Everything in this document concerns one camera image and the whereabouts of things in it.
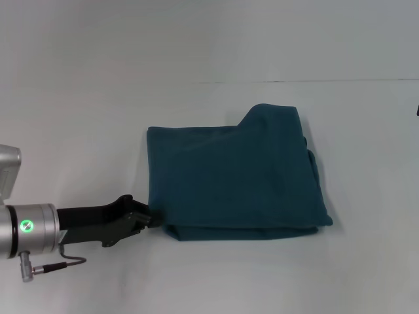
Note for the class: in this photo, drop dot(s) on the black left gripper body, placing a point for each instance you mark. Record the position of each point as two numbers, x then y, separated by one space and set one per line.
98 222

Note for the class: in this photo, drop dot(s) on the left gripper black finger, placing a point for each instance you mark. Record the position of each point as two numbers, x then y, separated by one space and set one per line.
154 218

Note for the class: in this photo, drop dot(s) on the blue shirt with white print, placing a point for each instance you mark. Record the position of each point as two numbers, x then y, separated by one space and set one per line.
235 173

